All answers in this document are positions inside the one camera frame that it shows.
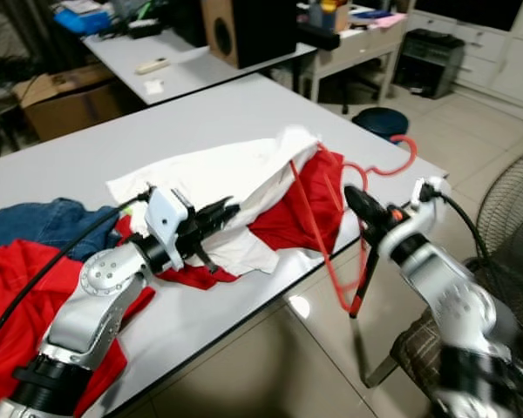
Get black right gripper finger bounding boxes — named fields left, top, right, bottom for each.
left=345, top=196, right=373, bottom=233
left=345, top=184, right=385, bottom=215

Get red plastic hanger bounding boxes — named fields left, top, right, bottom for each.
left=286, top=133, right=420, bottom=316

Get white shirt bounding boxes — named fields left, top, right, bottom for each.
left=105, top=125, right=325, bottom=280

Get black metal table leg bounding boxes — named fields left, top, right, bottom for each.
left=347, top=257, right=383, bottom=320

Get blue round stool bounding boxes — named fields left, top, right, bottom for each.
left=350, top=105, right=411, bottom=141

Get brown plaid chair cushion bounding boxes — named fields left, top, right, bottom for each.
left=391, top=307, right=476, bottom=397

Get white desk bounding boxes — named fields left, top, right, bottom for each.
left=78, top=24, right=321, bottom=107

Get black printer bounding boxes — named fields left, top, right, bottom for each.
left=392, top=28, right=465, bottom=100

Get large red garment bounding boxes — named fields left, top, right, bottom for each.
left=0, top=238, right=158, bottom=418

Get beige desk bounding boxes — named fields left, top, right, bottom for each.
left=299, top=10, right=408, bottom=103

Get blue jeans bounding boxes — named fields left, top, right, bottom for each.
left=0, top=198, right=125, bottom=255

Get white remote control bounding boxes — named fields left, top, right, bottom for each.
left=134, top=57, right=174, bottom=76

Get brown cardboard box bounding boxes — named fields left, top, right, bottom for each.
left=13, top=65, right=133, bottom=145

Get brown wooden speaker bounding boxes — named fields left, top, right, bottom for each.
left=200, top=0, right=302, bottom=71

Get black television screen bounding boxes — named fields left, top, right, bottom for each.
left=410, top=0, right=523, bottom=32

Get blue flat pack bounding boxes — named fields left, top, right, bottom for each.
left=52, top=3, right=116, bottom=37

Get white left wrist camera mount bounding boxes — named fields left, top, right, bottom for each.
left=146, top=186, right=195, bottom=273

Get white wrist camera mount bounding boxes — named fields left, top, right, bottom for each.
left=146, top=186, right=195, bottom=273
left=405, top=176, right=454, bottom=240

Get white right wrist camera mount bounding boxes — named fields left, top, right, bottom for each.
left=405, top=176, right=454, bottom=240

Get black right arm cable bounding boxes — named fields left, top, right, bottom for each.
left=427, top=185, right=487, bottom=262

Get black wire fan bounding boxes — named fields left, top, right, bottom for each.
left=473, top=151, right=523, bottom=340

